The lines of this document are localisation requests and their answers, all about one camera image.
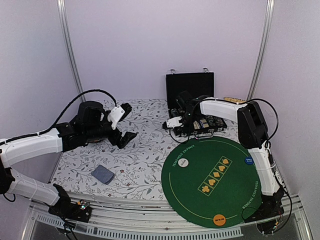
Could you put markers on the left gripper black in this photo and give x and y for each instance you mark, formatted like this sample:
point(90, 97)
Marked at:
point(124, 140)

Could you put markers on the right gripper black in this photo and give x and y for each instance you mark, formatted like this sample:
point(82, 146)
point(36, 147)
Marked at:
point(187, 130)

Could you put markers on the white dealer button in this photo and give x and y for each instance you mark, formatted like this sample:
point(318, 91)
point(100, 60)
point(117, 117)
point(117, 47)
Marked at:
point(183, 162)

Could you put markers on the blue grey cloth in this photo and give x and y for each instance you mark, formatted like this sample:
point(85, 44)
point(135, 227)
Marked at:
point(102, 174)

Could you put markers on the blue small blind button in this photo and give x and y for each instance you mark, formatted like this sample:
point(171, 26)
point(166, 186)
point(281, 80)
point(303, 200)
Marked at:
point(249, 160)

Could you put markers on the orange big blind button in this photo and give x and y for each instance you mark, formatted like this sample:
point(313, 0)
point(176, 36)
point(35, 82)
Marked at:
point(219, 220)

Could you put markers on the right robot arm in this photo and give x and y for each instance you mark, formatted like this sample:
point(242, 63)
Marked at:
point(251, 127)

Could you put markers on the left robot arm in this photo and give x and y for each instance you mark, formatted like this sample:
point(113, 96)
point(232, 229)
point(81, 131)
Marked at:
point(91, 124)

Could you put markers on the playing card deck box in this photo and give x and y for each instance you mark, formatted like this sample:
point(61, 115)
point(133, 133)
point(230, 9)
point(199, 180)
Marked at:
point(200, 124)

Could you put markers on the poker chip row far left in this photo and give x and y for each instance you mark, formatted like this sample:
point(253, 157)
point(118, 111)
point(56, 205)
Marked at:
point(174, 113)

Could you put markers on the poker chip row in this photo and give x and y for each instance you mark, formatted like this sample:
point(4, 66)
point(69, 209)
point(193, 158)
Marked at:
point(210, 120)
point(219, 122)
point(174, 113)

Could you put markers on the poker chip row far right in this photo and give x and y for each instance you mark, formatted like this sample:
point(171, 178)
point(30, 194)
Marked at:
point(219, 122)

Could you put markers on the black poker chip case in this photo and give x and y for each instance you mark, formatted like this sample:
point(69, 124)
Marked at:
point(198, 84)

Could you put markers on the woven bamboo tray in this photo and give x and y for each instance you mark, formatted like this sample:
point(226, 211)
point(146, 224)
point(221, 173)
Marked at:
point(234, 100)

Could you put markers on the green round poker mat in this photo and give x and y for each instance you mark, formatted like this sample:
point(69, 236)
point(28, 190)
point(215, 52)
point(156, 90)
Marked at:
point(216, 181)

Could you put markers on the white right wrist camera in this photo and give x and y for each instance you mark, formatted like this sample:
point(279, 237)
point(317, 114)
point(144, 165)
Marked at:
point(173, 123)

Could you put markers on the front aluminium rail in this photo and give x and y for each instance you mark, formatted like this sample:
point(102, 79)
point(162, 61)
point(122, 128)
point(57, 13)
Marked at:
point(131, 219)

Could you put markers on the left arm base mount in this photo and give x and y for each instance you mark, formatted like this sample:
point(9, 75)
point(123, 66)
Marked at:
point(64, 208)

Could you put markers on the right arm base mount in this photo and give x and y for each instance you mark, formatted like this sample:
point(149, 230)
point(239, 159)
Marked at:
point(271, 206)

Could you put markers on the right aluminium frame post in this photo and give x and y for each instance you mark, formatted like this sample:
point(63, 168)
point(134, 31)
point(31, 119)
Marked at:
point(268, 17)

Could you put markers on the aluminium frame post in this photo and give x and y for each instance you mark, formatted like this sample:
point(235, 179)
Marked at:
point(268, 17)
point(61, 6)

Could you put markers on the left aluminium frame post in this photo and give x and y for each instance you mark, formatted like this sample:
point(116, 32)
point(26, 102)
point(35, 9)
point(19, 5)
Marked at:
point(61, 6)

